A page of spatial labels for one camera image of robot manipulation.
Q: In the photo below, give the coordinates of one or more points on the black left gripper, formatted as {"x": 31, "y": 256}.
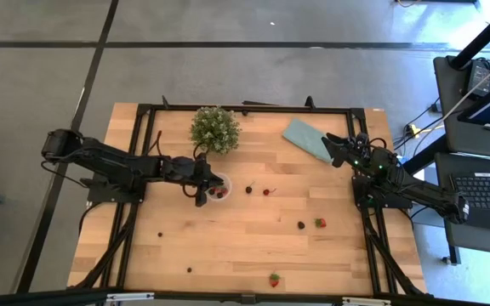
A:
{"x": 194, "y": 172}

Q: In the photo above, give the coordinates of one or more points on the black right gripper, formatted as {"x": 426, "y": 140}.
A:
{"x": 359, "y": 153}

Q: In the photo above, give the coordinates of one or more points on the dark red cherry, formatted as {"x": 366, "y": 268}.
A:
{"x": 248, "y": 190}

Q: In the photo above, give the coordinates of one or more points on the bright red cherry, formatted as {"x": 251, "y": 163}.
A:
{"x": 266, "y": 192}

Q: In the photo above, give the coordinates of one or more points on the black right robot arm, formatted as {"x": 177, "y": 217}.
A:
{"x": 423, "y": 193}

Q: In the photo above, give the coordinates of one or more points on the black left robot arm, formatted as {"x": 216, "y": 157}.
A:
{"x": 109, "y": 163}

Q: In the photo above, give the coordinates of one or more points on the clear round plastic container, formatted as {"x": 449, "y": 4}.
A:
{"x": 229, "y": 187}

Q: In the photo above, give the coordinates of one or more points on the folded teal cloth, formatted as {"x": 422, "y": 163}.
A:
{"x": 304, "y": 136}

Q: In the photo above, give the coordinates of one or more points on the small green potted plant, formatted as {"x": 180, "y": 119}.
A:
{"x": 215, "y": 129}

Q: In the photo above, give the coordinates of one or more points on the yellow power plug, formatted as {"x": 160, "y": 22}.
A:
{"x": 414, "y": 129}

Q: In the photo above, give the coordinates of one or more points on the black power plug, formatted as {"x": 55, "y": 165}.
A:
{"x": 435, "y": 106}

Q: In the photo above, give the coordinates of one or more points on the dark grey desk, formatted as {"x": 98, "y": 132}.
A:
{"x": 474, "y": 242}
{"x": 453, "y": 127}

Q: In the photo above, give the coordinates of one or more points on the black laptop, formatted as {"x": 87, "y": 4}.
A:
{"x": 487, "y": 191}

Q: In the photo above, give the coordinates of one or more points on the black power adapter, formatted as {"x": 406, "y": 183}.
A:
{"x": 479, "y": 76}

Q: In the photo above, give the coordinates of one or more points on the black diagonal pole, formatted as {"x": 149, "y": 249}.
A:
{"x": 483, "y": 38}

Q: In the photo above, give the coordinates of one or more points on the black rig crossbar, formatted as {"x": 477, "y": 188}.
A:
{"x": 58, "y": 297}

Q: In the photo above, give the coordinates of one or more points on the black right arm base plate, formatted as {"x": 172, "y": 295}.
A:
{"x": 357, "y": 187}

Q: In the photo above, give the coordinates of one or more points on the black aluminium table frame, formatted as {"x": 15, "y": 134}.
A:
{"x": 270, "y": 109}

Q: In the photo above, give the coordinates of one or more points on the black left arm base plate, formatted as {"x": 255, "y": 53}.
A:
{"x": 100, "y": 194}

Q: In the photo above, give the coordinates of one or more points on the silver metal bracket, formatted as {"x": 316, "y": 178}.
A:
{"x": 130, "y": 296}
{"x": 364, "y": 302}

